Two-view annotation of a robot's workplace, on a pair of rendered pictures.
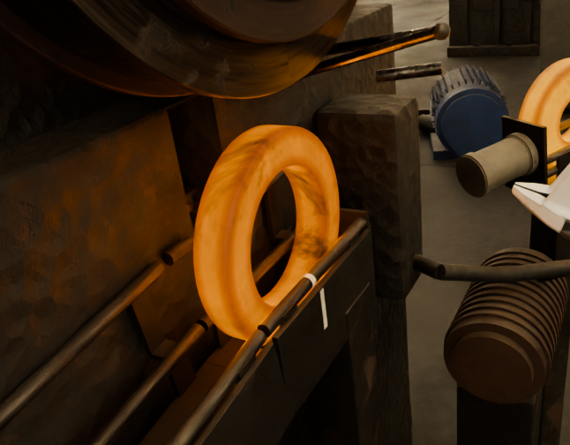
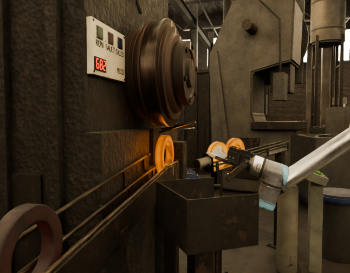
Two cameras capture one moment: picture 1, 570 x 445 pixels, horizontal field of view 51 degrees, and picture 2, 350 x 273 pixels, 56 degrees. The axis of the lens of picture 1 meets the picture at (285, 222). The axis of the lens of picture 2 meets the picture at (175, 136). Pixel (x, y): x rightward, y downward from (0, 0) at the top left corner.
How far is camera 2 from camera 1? 107 cm
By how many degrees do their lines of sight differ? 28
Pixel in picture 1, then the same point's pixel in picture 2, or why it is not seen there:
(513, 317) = not seen: hidden behind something
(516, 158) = (206, 161)
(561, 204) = (214, 153)
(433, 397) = (182, 259)
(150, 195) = (146, 142)
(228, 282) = (161, 155)
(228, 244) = (162, 149)
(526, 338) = not seen: hidden behind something
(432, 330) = not seen: hidden behind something
